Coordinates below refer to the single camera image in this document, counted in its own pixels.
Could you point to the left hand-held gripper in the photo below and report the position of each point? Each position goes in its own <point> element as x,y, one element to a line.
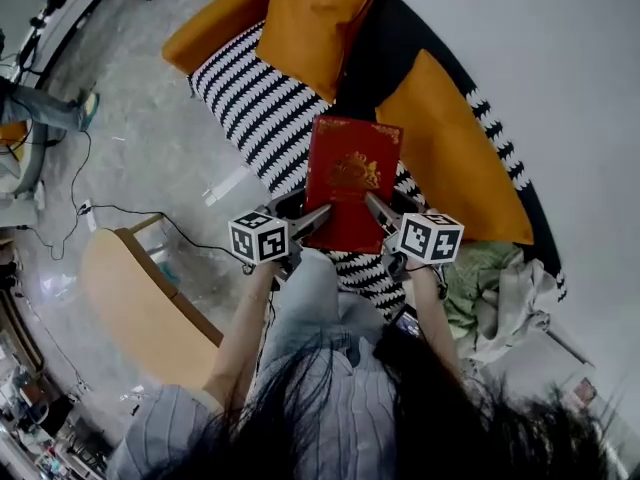
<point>258,240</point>

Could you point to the red book with gold print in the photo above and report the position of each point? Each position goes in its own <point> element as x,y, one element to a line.
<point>350,143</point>

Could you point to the orange throw pillow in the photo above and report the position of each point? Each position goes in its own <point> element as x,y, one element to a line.
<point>310,23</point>
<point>450,153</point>

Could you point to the striped black white orange sofa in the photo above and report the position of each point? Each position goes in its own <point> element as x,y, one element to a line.
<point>260,113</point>

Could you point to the person's right forearm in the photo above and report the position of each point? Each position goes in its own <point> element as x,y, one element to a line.
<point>435,313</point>

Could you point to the person's leg in jeans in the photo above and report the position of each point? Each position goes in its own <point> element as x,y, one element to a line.
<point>310,298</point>

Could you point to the black sofa cushion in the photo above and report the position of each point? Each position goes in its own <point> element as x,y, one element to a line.
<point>390,58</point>

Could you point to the yellow bag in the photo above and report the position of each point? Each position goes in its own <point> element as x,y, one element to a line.
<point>12,138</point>

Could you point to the white power strip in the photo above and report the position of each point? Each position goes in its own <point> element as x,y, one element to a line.
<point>90,215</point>

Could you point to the person's left forearm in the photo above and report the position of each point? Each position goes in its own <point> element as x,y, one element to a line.
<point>240,333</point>

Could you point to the green crumpled cloth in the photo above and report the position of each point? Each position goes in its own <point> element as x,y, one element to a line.
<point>475,278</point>

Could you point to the black smartphone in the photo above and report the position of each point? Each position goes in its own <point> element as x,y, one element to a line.
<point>407,322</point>

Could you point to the beige crumpled cloth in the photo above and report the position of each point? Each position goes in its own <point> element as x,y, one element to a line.
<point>510,303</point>

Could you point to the black tripod with camera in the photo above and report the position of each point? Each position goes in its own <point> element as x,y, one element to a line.
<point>42,18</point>

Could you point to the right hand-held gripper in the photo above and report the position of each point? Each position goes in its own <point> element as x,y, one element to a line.
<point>430,238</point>

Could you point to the white paper strip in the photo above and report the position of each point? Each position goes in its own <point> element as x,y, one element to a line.
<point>225,186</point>

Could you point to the light wooden stool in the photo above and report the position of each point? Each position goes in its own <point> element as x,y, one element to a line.
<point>135,298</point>

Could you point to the person's light striped shirt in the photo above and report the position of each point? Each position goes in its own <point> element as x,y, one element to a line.
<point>350,408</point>

